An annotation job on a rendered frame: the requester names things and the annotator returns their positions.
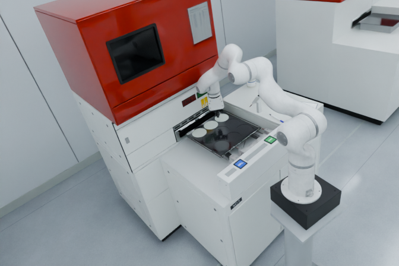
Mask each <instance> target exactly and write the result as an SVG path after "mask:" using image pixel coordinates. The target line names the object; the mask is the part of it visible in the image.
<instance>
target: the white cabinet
mask: <svg viewBox="0 0 399 266"><path fill-rule="evenodd" d="M305 144H309V145H311V146H312V147H313V148H314V150H315V153H316V162H315V174H316V175H317V176H318V169H319V155H320V148H321V135H319V136H318V137H316V138H314V139H312V140H310V141H308V142H306V143H305ZM160 161H161V165H162V168H163V171H164V174H165V177H166V180H167V183H168V186H169V189H170V193H171V195H172V198H173V202H174V204H175V208H176V211H177V214H178V217H179V220H180V223H181V225H182V226H183V227H184V228H185V229H186V230H187V231H188V232H189V233H190V234H191V235H192V236H193V237H194V238H195V239H196V240H197V241H198V242H199V243H200V244H201V245H202V246H203V247H204V248H205V249H206V250H207V251H208V252H209V253H210V254H211V255H212V256H214V257H215V258H216V259H217V260H218V261H219V262H220V263H221V264H222V265H223V266H250V265H251V264H252V263H253V261H254V260H255V259H256V258H257V257H258V256H259V255H260V254H261V253H262V252H263V250H264V249H265V248H266V247H267V246H268V245H269V244H270V243H271V242H272V241H273V240H274V239H275V238H276V237H277V236H278V235H279V234H280V232H281V231H282V230H283V229H284V227H283V226H282V225H281V224H280V223H279V222H278V221H277V220H276V219H274V218H273V217H272V216H271V214H270V211H271V195H270V187H271V186H272V185H274V184H275V183H277V182H278V181H280V180H282V179H283V178H285V177H286V176H288V153H287V154H286V155H285V156H283V157H282V158H281V159H280V160H279V161H278V162H277V163H276V164H274V165H273V166H272V167H271V168H270V169H268V170H267V171H266V172H265V173H264V174H263V175H262V176H261V177H259V178H258V179H257V180H256V181H255V182H254V183H253V184H252V185H250V186H249V187H248V188H247V189H246V190H244V191H243V192H242V193H241V194H240V195H239V196H238V197H237V198H235V199H234V200H233V201H232V202H231V203H230V204H229V205H228V206H226V207H225V208H223V207H221V206H220V205H218V204H217V203H216V202H215V201H213V200H212V199H211V198H210V197H208V196H207V195H206V194H205V193H203V192H202V191H201V190H199V189H198V188H197V187H196V186H194V185H193V184H192V183H190V182H189V181H188V180H187V179H185V178H184V177H183V176H182V175H180V174H179V173H178V172H177V171H175V170H174V169H172V168H171V167H170V166H169V165H168V164H166V163H165V162H164V161H163V160H161V159H160Z"/></svg>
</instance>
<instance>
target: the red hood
mask: <svg viewBox="0 0 399 266"><path fill-rule="evenodd" d="M33 8H34V11H35V13H36V15H37V17H38V19H39V22H40V24H41V26H42V28H43V31H44V33H45V35H46V37H47V39H48V41H49V43H50V45H51V48H52V50H53V52H54V54H55V56H56V58H57V60H58V62H59V64H60V67H61V69H62V71H63V73H64V76H65V78H66V80H67V82H68V84H69V86H70V88H71V90H72V91H73V92H75V93H76V94H77V95H79V96H80V97H81V98H82V99H84V100H85V101H86V102H87V103H89V104H90V105H92V106H93V107H94V108H95V109H96V110H98V111H99V112H100V113H101V114H103V115H104V116H105V117H107V118H108V119H109V120H110V121H112V122H113V123H114V124H115V125H117V126H118V125H120V124H122V123H124V122H126V121H127V120H129V119H131V118H133V117H134V116H137V115H139V114H140V113H142V112H144V111H145V110H147V109H149V108H151V107H153V106H155V105H156V104H158V103H160V102H162V101H164V100H166V99H167V98H169V97H171V96H173V95H174V94H176V93H178V92H180V91H182V90H184V89H185V88H187V87H189V86H191V85H193V84H195V83H196V82H198V80H199V79H200V77H201V76H202V75H203V74H204V73H206V72H207V71H208V70H210V69H211V68H212V67H213V66H214V65H215V63H216V62H217V60H218V58H219V55H218V50H217V41H216V33H215V28H214V20H213V12H212V7H211V0H55V1H52V2H48V3H45V4H41V5H38V6H35V7H33Z"/></svg>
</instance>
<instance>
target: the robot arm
mask: <svg viewBox="0 0 399 266"><path fill-rule="evenodd" d="M242 55H243V53H242V50H241V48H240V47H239V46H237V45H235V44H229V45H227V46H226V47H225V48H224V49H223V51H222V52H221V54H220V56H219V57H218V60H217V62H216V63H215V65H214V66H213V67H212V68H211V69H210V70H208V71H207V72H206V73H204V74H203V75H202V76H201V77H200V79H199V80H198V82H197V84H196V90H197V92H198V93H200V94H203V93H206V92H207V95H208V107H209V111H213V112H214V113H215V115H216V117H217V118H219V116H220V111H221V110H222V109H224V104H223V98H222V96H221V94H220V86H219V80H220V79H222V78H223V77H225V75H226V74H227V76H228V79H229V81H230V82H231V83H233V84H236V85H241V84H244V83H247V82H249V81H252V80H254V79H256V80H259V81H260V84H259V87H258V94H259V96H260V98H261V99H262V100H263V101H264V103H265V104H266V105H267V106H268V107H269V108H270V109H272V110H273V111H275V112H277V113H280V114H283V115H287V116H290V117H292V118H291V119H289V120H287V121H285V122H283V123H282V124H281V125H280V126H279V127H278V129H277V132H276V138H277V141H278V142H279V143H280V144H281V145H282V146H283V147H284V148H285V149H286V150H287V151H288V177H287V178H285V180H284V181H282V183H281V192H282V194H283V195H284V196H285V197H286V198H287V199H288V200H290V201H292V202H295V203H298V204H310V203H312V202H315V201H316V200H318V199H319V198H320V196H321V192H322V189H321V186H320V184H319V183H318V182H317V181H316V180H315V162H316V153H315V150H314V148H313V147H312V146H311V145H309V144H305V143H306V142H308V141H310V140H312V139H314V138H316V137H318V136H319V135H321V134H322V133H323V132H324V131H325V130H326V128H327V120H326V118H325V116H324V115H323V114H322V113H321V112H320V111H319V110H317V109H316V108H314V107H312V106H310V105H308V104H306V103H303V102H300V101H298V100H296V99H294V98H292V97H290V96H289V95H288V94H286V93H285V92H284V91H283V90H282V89H281V87H280V86H279V85H278V84H277V83H276V82H275V81H274V78H273V66H272V63H271V62H270V61H269V60H268V59H267V58H265V57H257V58H253V59H250V60H248V61H245V62H242V63H240V61H241V59H242ZM216 110H217V111H216Z"/></svg>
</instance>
